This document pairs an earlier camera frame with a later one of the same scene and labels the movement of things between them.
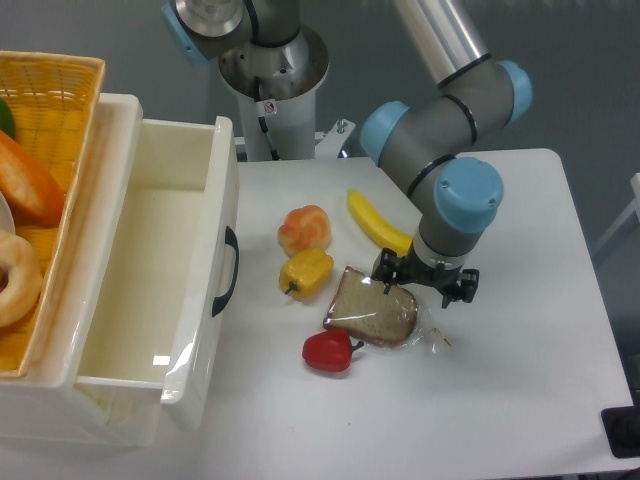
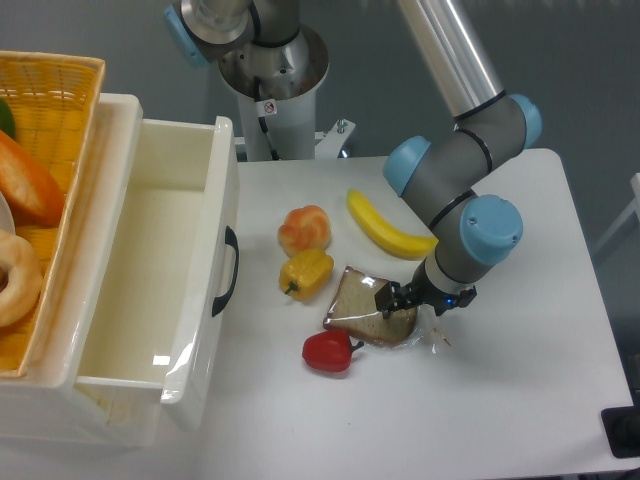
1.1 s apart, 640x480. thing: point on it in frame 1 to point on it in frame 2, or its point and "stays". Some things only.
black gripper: (452, 283) to (423, 291)
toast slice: (361, 308) stays
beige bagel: (24, 278) stays
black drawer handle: (231, 239) stays
